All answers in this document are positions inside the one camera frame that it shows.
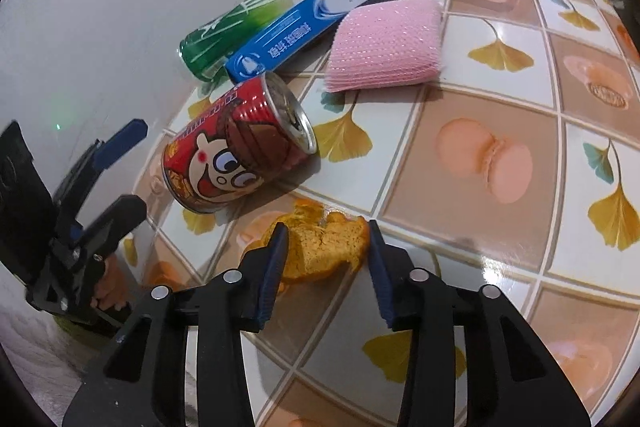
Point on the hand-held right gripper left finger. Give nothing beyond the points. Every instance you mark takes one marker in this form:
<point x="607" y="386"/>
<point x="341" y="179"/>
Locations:
<point x="272" y="267"/>

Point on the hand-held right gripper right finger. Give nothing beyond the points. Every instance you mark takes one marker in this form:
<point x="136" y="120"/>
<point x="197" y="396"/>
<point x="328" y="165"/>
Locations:
<point x="380" y="267"/>

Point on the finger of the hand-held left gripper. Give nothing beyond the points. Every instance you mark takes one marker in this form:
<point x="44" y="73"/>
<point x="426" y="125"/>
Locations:
<point x="120" y="139"/>
<point x="117" y="219"/>

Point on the orange peel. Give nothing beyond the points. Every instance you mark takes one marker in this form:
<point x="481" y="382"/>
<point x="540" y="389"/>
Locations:
<point x="325" y="242"/>

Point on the red cartoon drink can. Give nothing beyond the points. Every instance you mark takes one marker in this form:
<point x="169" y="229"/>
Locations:
<point x="220" y="157"/>

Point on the green label plastic bottle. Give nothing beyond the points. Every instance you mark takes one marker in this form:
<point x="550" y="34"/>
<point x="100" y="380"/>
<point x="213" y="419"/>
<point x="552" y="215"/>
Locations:
<point x="225" y="29"/>

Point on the blue white toothpaste box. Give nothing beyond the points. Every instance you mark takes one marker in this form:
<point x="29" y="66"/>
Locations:
<point x="300" y="14"/>

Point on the person's left hand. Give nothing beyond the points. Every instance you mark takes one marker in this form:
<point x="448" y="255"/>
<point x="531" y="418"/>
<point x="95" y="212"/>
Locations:
<point x="110" y="287"/>

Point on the pink scrub sponge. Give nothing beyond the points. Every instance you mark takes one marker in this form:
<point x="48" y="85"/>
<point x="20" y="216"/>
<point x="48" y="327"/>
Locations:
<point x="385" y="42"/>

